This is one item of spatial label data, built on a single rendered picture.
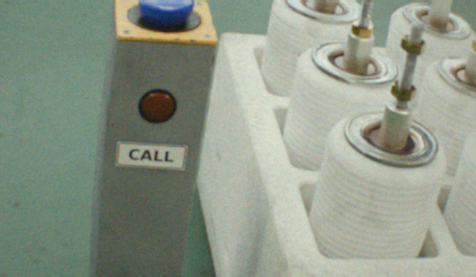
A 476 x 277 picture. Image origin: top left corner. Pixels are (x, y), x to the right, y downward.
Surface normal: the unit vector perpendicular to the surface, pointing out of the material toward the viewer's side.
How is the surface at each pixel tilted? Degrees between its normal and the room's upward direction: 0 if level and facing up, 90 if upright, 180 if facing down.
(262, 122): 0
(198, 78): 90
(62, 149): 0
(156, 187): 90
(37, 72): 0
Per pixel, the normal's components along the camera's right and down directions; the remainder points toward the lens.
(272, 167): 0.15, -0.85
